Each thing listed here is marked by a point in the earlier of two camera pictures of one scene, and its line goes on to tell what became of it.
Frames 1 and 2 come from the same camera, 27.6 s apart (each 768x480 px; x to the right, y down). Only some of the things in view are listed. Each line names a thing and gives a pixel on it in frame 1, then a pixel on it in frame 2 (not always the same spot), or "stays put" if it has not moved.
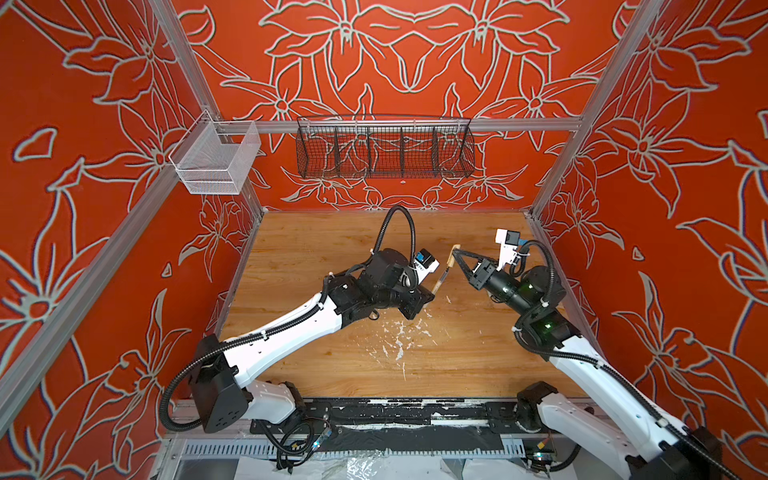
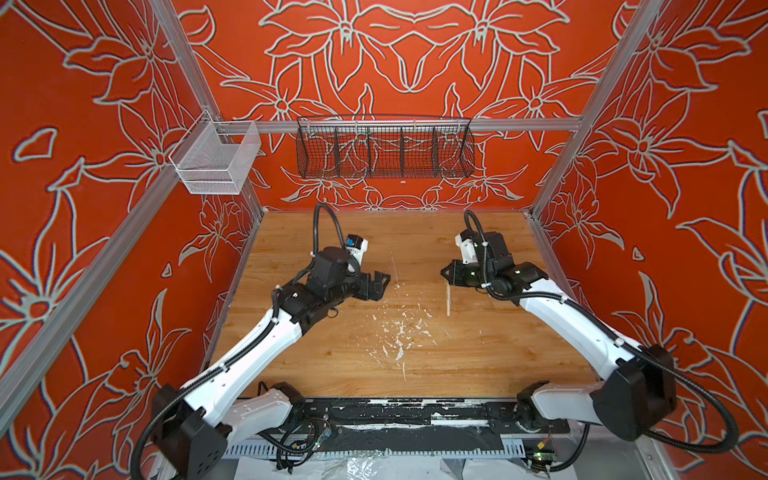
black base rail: x=399 y=416 stays put
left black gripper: x=417 y=296 → x=364 y=292
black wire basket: x=384 y=147 stays put
